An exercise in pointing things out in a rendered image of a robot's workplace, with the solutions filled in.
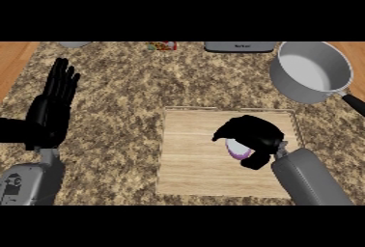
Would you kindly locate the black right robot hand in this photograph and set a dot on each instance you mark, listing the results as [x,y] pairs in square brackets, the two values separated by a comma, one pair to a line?
[254,131]

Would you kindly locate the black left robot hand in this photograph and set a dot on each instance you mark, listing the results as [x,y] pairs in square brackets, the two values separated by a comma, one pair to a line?
[49,112]

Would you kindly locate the grey round object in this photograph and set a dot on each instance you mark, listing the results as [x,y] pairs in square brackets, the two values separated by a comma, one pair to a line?
[74,44]

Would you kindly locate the dark grey appliance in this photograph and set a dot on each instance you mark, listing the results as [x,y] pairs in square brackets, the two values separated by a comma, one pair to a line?
[239,47]

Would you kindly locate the red and green packet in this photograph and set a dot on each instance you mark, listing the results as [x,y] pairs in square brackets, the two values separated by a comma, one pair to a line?
[161,45]

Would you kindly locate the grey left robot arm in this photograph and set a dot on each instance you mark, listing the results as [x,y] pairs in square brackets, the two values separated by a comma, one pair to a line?
[29,183]

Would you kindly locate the pale wooden tray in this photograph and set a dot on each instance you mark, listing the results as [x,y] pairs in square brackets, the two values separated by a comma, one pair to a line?
[213,154]

